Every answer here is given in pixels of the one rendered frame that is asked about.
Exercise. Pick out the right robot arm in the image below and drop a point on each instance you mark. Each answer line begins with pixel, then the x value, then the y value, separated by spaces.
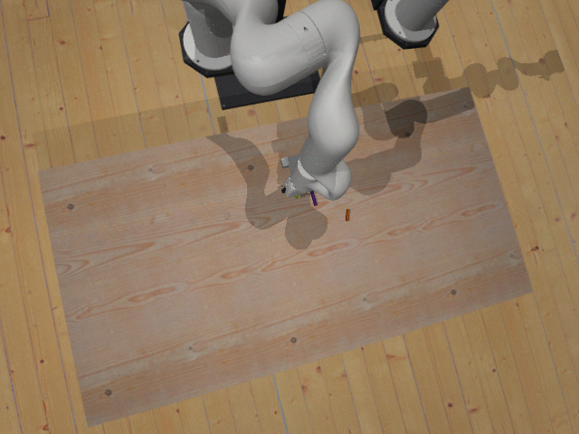
pixel 267 57

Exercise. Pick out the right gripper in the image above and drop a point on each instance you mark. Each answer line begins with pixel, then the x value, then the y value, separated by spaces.
pixel 289 190

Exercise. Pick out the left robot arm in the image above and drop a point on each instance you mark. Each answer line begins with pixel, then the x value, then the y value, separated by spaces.
pixel 412 20

